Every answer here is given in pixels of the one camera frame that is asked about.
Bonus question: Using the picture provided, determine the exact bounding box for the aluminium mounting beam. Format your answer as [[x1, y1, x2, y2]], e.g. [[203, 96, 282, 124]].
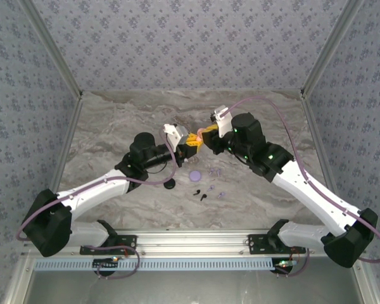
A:
[[20, 229, 368, 258]]

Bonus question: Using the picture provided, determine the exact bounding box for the small black circuit board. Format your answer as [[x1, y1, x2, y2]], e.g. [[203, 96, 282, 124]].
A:
[[92, 256, 120, 269], [274, 258, 297, 270]]

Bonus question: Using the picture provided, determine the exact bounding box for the grey metal bottom panel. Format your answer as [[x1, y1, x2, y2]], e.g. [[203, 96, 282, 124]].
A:
[[4, 255, 380, 304]]

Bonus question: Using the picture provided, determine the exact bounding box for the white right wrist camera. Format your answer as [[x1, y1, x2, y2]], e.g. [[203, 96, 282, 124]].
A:
[[210, 104, 234, 139]]

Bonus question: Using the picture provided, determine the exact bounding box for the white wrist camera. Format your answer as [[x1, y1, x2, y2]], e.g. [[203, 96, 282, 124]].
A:
[[210, 104, 234, 139], [163, 123, 191, 149]]

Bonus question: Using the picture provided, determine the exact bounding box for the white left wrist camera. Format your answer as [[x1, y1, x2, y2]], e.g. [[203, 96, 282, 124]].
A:
[[163, 123, 191, 149]]

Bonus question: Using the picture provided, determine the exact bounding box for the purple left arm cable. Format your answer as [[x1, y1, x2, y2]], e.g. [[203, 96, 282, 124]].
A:
[[16, 129, 178, 280]]

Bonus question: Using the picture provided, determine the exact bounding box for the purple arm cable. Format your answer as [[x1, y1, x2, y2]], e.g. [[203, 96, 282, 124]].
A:
[[16, 129, 178, 280], [226, 96, 380, 278]]

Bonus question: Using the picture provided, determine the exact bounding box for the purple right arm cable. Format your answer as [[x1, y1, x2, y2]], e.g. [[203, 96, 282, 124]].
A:
[[226, 96, 380, 278]]

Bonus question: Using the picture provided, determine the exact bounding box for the aluminium table side rail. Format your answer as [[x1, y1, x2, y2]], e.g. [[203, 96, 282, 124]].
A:
[[47, 93, 85, 194], [300, 91, 343, 203]]

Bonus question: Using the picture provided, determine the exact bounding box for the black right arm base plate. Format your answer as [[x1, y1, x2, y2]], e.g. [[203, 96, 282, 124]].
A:
[[247, 234, 307, 256]]

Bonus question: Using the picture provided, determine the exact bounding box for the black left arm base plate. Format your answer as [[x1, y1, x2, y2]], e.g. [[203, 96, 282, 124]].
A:
[[79, 234, 137, 256]]

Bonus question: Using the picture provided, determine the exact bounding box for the slotted light blue cable duct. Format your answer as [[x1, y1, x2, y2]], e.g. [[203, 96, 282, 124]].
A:
[[33, 258, 278, 272]]

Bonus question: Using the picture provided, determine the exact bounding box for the aluminium frame post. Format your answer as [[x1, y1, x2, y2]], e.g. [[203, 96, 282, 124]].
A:
[[18, 0, 84, 99], [300, 0, 365, 96]]

